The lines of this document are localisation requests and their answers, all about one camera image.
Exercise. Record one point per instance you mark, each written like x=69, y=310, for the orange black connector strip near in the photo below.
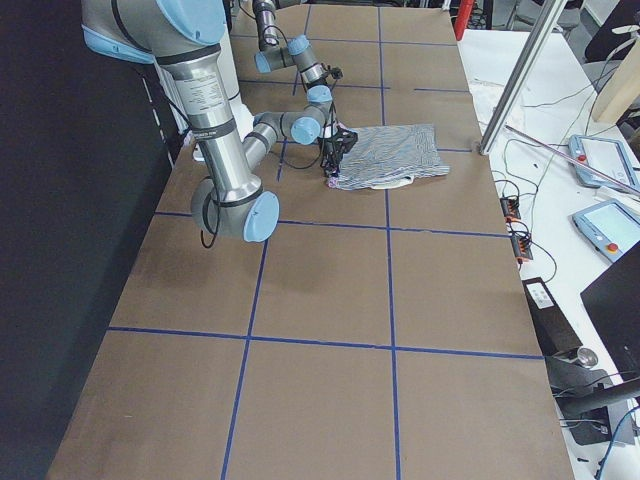
x=521, y=241

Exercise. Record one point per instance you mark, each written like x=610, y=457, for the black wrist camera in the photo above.
x=345, y=138
x=335, y=72

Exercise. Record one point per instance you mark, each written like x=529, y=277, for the black monitor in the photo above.
x=612, y=304

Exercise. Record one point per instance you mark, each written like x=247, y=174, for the brown paper table cover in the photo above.
x=375, y=335

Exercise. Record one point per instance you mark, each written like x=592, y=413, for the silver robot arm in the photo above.
x=188, y=40
x=277, y=51

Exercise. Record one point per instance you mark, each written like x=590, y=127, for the blue white striped polo shirt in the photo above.
x=387, y=157

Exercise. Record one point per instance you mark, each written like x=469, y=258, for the red fire extinguisher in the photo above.
x=465, y=9

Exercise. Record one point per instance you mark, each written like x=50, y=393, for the blue teach pendant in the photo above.
x=611, y=227
x=605, y=155

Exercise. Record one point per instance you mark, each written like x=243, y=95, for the aluminium frame post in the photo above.
x=536, y=40

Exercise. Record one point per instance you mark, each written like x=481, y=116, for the orange black connector strip far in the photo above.
x=510, y=208

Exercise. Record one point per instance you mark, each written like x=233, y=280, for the wooden board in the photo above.
x=622, y=89

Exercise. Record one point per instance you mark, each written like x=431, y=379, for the orange black connector strip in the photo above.
x=510, y=208
x=521, y=241

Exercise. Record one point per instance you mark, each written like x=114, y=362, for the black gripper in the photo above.
x=333, y=151

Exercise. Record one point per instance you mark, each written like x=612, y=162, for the far blue teach pendant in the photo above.
x=605, y=155

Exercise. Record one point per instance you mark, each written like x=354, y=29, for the near blue teach pendant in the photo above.
x=611, y=227

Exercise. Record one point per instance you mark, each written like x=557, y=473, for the black box with label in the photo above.
x=553, y=331

